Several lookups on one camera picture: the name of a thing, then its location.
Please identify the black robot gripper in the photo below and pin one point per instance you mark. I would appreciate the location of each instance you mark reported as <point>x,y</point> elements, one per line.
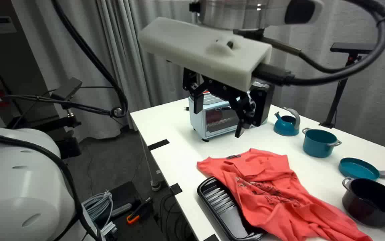
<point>249,107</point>

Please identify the coral red sweatshirt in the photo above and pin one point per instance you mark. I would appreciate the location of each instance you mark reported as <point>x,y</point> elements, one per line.
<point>272,198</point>

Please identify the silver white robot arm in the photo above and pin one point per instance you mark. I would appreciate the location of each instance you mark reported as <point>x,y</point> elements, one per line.
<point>249,20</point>

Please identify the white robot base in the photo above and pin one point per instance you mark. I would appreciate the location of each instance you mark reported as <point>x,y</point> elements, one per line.
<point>35,203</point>

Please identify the light blue toaster oven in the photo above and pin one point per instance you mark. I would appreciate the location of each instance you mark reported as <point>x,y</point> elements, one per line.
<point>217,119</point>

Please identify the teal toy kettle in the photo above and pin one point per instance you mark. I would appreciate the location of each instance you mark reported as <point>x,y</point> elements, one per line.
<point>288,125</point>

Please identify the black tape strip left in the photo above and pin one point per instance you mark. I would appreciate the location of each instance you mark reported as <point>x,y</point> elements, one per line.
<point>157,145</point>

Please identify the black tape strip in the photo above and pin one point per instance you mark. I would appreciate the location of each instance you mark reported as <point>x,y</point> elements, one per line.
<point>175,190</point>
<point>157,145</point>

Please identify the black tape strip middle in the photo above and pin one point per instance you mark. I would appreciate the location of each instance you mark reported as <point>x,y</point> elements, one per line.
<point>175,190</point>

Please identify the teal toy pot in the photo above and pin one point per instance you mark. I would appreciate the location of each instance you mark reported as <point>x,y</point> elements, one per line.
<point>318,144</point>

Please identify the black grill tray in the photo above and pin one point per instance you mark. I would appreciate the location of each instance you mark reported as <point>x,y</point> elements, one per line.
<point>226,211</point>

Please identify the black toy saucepan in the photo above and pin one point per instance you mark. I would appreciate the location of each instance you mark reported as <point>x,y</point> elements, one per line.
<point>364,200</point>

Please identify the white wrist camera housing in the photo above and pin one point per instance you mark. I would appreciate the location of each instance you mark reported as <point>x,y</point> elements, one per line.
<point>219,56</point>

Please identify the orange handled tool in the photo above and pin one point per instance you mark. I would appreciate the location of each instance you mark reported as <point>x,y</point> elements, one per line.
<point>141,212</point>

